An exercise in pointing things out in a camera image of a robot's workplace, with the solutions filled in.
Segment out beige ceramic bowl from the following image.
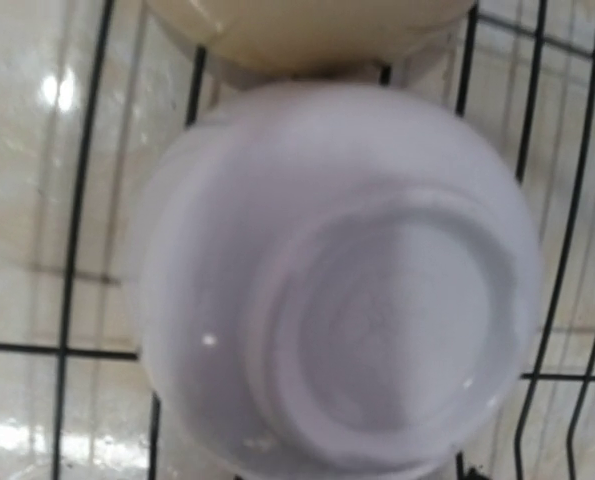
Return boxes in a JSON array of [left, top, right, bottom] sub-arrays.
[[148, 0, 473, 75]]

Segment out white ceramic bowl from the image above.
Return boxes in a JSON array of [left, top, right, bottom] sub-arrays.
[[123, 82, 543, 479]]

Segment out black wire dish rack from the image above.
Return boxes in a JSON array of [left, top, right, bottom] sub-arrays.
[[0, 1, 595, 479]]

